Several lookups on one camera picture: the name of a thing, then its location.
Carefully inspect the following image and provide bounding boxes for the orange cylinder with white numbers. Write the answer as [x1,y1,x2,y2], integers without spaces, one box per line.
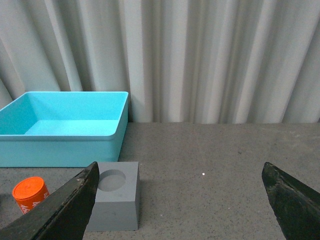
[12,176,50,214]

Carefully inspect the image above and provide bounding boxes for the gray block with round hole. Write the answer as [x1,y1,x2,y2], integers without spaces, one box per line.
[86,162,141,232]

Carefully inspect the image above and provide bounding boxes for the white pleated curtain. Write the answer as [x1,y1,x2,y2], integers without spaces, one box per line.
[0,0,320,124]

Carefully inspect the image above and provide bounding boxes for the light blue plastic box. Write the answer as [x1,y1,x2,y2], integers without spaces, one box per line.
[0,91,129,168]

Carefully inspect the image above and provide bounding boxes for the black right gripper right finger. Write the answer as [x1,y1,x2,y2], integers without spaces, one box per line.
[261,162,320,240]

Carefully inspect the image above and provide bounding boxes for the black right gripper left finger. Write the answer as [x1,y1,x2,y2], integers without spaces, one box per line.
[0,161,100,240]

